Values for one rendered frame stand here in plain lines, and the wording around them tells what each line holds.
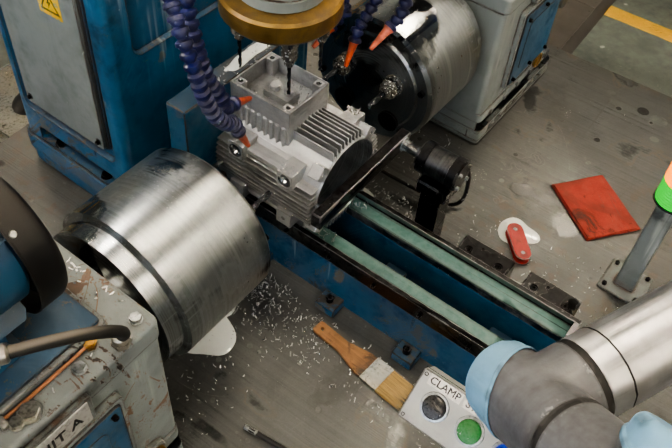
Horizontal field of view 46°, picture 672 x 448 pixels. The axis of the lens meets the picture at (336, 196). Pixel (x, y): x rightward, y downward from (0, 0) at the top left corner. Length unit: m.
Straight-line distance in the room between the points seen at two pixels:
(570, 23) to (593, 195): 1.94
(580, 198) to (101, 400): 1.04
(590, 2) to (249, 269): 2.81
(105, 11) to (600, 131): 1.10
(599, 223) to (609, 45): 1.99
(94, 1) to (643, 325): 0.83
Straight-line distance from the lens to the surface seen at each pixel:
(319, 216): 1.20
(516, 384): 0.66
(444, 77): 1.40
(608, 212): 1.64
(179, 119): 1.22
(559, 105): 1.85
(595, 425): 0.61
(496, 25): 1.51
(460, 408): 1.00
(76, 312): 0.95
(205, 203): 1.06
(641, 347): 0.69
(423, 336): 1.30
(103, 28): 1.19
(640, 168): 1.77
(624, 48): 3.55
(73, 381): 0.92
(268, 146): 1.25
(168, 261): 1.02
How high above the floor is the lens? 1.95
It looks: 48 degrees down
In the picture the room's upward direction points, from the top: 6 degrees clockwise
